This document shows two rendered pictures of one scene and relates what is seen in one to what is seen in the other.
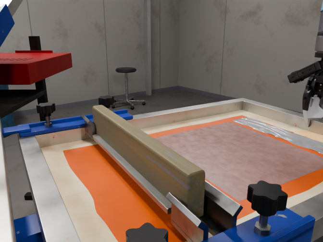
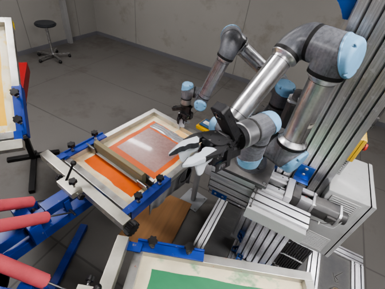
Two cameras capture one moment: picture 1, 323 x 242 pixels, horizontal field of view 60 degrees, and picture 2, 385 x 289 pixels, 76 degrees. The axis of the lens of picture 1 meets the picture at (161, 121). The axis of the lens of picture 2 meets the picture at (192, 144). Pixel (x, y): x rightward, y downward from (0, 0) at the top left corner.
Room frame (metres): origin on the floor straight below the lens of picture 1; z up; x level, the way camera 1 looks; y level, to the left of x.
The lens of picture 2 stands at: (-0.56, 0.17, 2.05)
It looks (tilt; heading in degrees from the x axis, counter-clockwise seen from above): 40 degrees down; 331
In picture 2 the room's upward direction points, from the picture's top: 9 degrees clockwise
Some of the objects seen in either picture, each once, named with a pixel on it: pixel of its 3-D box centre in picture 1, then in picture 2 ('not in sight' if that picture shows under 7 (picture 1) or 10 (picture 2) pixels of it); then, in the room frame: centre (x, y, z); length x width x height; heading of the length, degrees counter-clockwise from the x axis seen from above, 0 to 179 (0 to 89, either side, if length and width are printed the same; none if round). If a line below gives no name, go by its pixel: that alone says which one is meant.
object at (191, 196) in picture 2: not in sight; (199, 167); (0.79, -0.67, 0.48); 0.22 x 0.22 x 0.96; 30
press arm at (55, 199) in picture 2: not in sight; (61, 199); (0.33, 0.36, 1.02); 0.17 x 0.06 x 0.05; 120
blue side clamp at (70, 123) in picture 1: (80, 130); (85, 148); (0.73, 0.22, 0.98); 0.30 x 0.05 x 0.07; 120
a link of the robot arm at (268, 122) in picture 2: not in sight; (260, 127); (-0.12, -0.29, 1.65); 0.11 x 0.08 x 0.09; 105
